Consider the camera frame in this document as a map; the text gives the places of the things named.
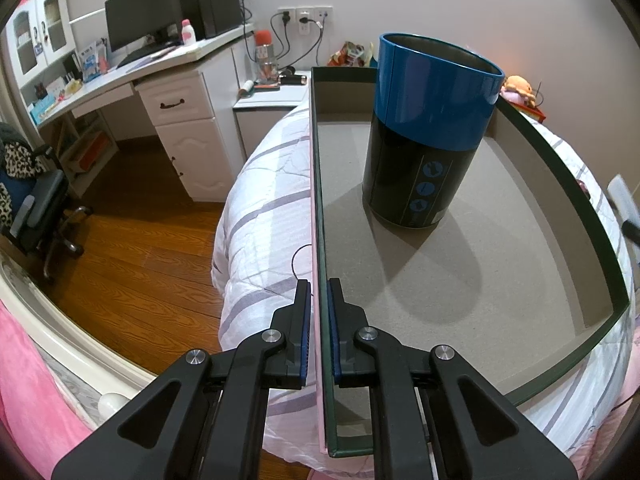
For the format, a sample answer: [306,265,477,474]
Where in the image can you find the colourful snack bags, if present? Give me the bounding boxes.
[327,40,376,67]

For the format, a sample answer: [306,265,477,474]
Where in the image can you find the white bedside table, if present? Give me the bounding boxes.
[232,77,313,161]

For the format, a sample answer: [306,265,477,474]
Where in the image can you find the leopard print cloth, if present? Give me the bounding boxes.
[0,122,41,178]

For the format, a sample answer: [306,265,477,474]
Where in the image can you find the dark office chair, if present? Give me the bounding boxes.
[0,122,93,281]

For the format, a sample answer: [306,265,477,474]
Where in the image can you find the black keyboard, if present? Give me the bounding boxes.
[117,45,176,67]

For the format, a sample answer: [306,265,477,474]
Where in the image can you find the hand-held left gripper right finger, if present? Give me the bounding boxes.
[327,277,581,480]

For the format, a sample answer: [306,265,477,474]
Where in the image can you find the white bed frame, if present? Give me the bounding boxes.
[0,247,166,418]

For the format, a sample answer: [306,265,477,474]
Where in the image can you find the white striped quilt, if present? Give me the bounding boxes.
[210,107,640,480]

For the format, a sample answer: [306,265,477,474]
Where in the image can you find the white glass-door cabinet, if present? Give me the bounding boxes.
[7,0,76,81]

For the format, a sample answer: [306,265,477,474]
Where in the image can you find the blue and white package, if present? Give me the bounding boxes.
[80,40,109,82]

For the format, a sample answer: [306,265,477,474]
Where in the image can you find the pink fleece blanket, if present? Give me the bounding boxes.
[0,305,96,480]

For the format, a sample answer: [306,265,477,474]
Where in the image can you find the black power cable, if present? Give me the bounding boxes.
[295,16,327,70]
[270,12,296,61]

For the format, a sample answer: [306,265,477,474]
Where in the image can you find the blue and black cylinder canister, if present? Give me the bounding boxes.
[362,32,506,231]

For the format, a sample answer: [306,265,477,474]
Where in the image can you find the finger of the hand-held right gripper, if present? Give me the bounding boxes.
[620,215,640,251]

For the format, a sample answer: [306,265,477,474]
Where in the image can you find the black computer monitor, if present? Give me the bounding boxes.
[104,0,183,53]

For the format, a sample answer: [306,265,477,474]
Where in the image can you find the white desk with drawers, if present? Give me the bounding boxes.
[30,22,256,203]

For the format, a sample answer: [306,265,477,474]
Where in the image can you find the orange plush toy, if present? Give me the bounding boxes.
[501,75,538,108]

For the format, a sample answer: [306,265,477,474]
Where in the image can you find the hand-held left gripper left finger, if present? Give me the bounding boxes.
[51,279,313,480]

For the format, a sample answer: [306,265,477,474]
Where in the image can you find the pink cardboard box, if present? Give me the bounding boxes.
[307,65,633,458]

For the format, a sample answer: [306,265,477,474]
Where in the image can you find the clear bottle with red cap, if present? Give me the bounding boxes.
[254,30,280,86]

